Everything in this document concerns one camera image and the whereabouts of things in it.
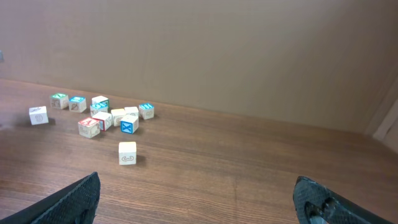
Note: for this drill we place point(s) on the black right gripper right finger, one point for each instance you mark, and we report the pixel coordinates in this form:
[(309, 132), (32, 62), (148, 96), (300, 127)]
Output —
[(314, 203)]

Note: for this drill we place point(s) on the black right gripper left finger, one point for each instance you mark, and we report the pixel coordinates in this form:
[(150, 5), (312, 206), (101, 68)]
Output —
[(74, 204)]

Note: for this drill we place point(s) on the small white red-drawing block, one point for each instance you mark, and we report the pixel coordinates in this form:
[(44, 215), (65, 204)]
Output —
[(105, 120)]

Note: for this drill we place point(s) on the lone yellow wooden block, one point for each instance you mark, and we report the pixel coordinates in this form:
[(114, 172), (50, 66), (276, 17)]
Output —
[(127, 153)]

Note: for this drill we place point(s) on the red letter A block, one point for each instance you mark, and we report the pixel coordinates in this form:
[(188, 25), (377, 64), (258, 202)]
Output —
[(89, 127)]

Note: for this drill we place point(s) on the white top blue-side block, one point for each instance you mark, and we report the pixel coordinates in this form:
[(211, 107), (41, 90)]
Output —
[(129, 124)]

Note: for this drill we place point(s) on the cream green-side wooden block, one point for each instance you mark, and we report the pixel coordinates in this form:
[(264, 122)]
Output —
[(38, 115)]

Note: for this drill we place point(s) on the yellow top wooden block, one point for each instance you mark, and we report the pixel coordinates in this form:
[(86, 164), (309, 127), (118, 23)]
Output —
[(118, 115)]

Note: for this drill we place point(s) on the blue top wooden block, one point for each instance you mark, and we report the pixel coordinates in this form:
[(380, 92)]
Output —
[(77, 104)]

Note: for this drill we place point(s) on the blue letter D block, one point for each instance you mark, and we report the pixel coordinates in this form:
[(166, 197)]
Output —
[(97, 107)]

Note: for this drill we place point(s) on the green letter N block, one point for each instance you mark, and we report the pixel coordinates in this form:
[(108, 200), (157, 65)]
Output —
[(59, 101)]

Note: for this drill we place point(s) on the plain top wooden block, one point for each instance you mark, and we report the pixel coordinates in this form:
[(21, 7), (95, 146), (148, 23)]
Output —
[(100, 99)]

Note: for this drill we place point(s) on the white picture wooden block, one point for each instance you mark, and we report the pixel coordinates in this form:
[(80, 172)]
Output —
[(132, 110)]

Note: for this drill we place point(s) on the blue top tilted block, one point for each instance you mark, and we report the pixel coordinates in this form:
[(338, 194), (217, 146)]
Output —
[(146, 110)]

